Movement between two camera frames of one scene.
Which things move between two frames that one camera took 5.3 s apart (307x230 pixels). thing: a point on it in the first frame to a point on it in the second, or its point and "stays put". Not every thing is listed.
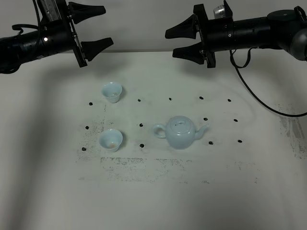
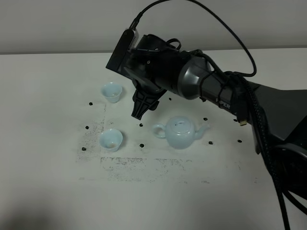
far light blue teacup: x=112 y=90 stays put
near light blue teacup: x=111 y=139 stays put
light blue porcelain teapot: x=180 y=132 stays put
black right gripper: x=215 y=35 to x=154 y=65
